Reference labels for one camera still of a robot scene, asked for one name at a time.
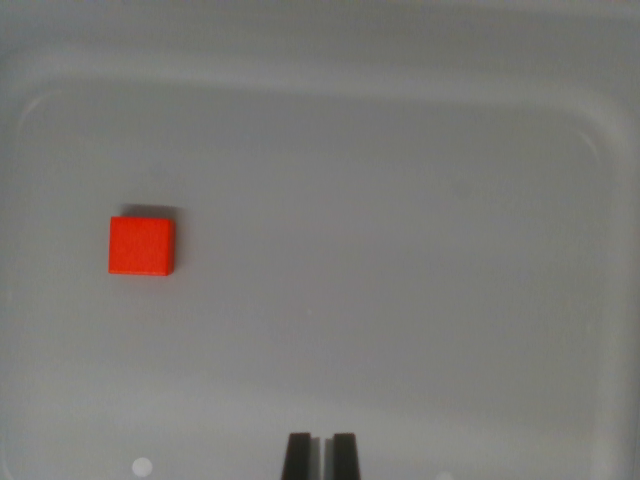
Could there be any red cube block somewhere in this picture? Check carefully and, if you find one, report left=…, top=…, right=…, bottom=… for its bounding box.
left=107, top=215, right=177, bottom=278

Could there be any white plastic bin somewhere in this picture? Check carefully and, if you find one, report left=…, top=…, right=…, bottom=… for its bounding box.
left=0, top=0, right=640, bottom=480

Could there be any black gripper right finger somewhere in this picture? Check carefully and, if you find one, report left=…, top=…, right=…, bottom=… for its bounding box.
left=324, top=432, right=363, bottom=480

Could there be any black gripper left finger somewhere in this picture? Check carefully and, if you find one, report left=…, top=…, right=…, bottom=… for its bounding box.
left=281, top=431, right=322, bottom=480

